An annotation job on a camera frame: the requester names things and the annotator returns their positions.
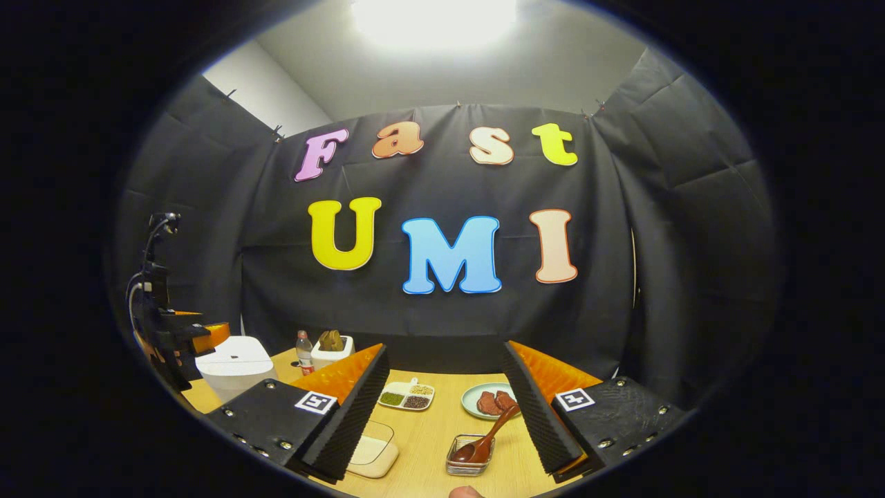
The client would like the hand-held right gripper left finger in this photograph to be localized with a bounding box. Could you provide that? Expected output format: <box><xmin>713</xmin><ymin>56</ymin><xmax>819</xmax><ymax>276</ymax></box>
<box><xmin>206</xmin><ymin>344</ymin><xmax>390</xmax><ymax>483</ymax></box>

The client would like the brown wooden spoon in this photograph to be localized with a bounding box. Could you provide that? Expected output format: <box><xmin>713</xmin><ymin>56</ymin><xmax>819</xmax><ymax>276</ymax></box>
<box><xmin>451</xmin><ymin>404</ymin><xmax>521</xmax><ymax>464</ymax></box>

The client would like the clear glass rice container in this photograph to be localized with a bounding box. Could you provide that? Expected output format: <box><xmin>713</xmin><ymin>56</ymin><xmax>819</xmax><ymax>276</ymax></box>
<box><xmin>346</xmin><ymin>421</ymin><xmax>400</xmax><ymax>479</ymax></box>

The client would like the white divided bean dish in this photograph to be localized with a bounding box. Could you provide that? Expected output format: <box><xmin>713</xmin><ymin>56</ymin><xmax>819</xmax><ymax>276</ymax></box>
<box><xmin>378</xmin><ymin>378</ymin><xmax>436</xmax><ymax>412</ymax></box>

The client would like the pale green plate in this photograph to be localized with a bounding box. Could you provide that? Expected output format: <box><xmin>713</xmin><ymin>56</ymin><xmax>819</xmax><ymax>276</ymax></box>
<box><xmin>461</xmin><ymin>382</ymin><xmax>518</xmax><ymax>421</ymax></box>

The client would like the metal wire chopstick holder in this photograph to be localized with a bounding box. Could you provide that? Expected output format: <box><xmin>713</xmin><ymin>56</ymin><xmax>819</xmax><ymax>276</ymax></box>
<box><xmin>446</xmin><ymin>434</ymin><xmax>495</xmax><ymax>477</ymax></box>

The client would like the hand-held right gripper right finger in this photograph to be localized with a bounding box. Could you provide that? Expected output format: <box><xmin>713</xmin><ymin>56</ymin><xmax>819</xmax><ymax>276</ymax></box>
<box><xmin>503</xmin><ymin>340</ymin><xmax>685</xmax><ymax>483</ymax></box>

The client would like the black backdrop cloth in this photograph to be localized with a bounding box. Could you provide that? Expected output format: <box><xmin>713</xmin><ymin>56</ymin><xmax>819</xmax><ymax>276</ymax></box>
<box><xmin>114</xmin><ymin>48</ymin><xmax>782</xmax><ymax>409</ymax></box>

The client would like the white toaster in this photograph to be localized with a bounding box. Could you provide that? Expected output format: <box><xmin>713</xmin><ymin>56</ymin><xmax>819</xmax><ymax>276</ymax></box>
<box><xmin>311</xmin><ymin>335</ymin><xmax>355</xmax><ymax>371</ymax></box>

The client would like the white rice cooker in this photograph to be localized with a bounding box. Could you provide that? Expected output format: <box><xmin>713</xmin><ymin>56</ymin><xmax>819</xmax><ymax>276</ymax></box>
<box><xmin>195</xmin><ymin>336</ymin><xmax>277</xmax><ymax>403</ymax></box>

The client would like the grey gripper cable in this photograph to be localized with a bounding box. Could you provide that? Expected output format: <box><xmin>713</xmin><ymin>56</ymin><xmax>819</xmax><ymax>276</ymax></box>
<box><xmin>127</xmin><ymin>272</ymin><xmax>146</xmax><ymax>333</ymax></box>

